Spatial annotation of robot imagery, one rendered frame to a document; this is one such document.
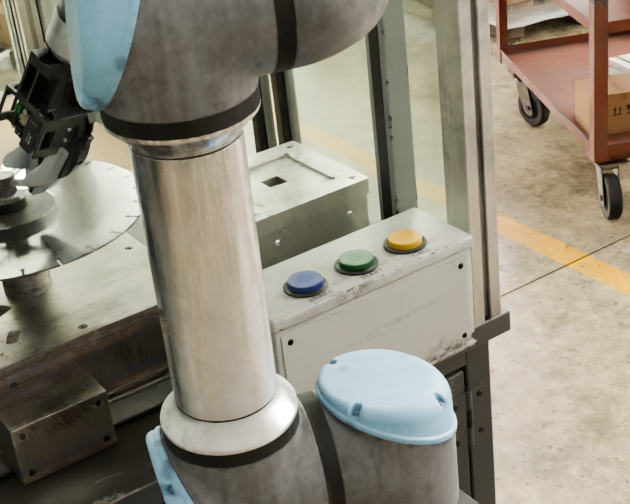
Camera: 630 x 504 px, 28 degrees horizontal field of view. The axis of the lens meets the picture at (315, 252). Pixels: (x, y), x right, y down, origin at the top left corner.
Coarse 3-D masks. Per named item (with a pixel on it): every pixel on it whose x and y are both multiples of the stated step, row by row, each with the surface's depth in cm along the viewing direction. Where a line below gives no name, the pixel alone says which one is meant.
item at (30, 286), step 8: (48, 272) 155; (8, 280) 153; (16, 280) 153; (24, 280) 153; (32, 280) 153; (40, 280) 154; (48, 280) 155; (8, 288) 154; (16, 288) 153; (24, 288) 153; (32, 288) 153; (40, 288) 154; (48, 288) 155; (8, 296) 154; (16, 296) 154; (24, 296) 154; (32, 296) 154
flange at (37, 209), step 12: (24, 192) 151; (48, 192) 154; (0, 204) 149; (12, 204) 149; (24, 204) 150; (36, 204) 151; (48, 204) 151; (0, 216) 149; (12, 216) 149; (24, 216) 148; (36, 216) 148; (48, 216) 149; (0, 228) 147; (12, 228) 147; (24, 228) 147
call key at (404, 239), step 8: (392, 232) 147; (400, 232) 146; (408, 232) 146; (416, 232) 146; (392, 240) 145; (400, 240) 145; (408, 240) 144; (416, 240) 144; (400, 248) 144; (408, 248) 144
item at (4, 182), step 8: (0, 176) 149; (8, 176) 149; (0, 184) 148; (8, 184) 149; (16, 184) 148; (0, 192) 149; (8, 192) 149; (16, 192) 150; (0, 200) 149; (8, 200) 149
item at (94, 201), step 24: (96, 168) 162; (120, 168) 161; (72, 192) 156; (96, 192) 155; (120, 192) 154; (72, 216) 150; (96, 216) 149; (120, 216) 148; (0, 240) 146; (24, 240) 145; (48, 240) 144; (72, 240) 144; (96, 240) 143; (0, 264) 140; (24, 264) 140; (48, 264) 139
